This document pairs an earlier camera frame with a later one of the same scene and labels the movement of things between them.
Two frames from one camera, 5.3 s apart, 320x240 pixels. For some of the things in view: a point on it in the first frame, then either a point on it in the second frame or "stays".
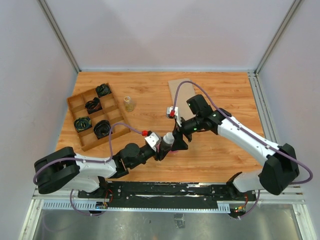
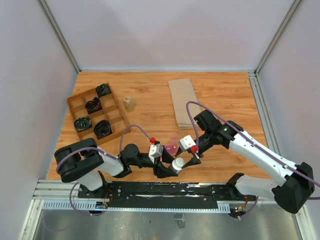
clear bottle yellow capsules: (128, 104) stays
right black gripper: (178, 143) to (195, 160)
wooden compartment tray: (87, 108) stays
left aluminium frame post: (45, 7) stays
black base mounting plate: (164, 194) stays
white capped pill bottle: (167, 141) to (177, 163)
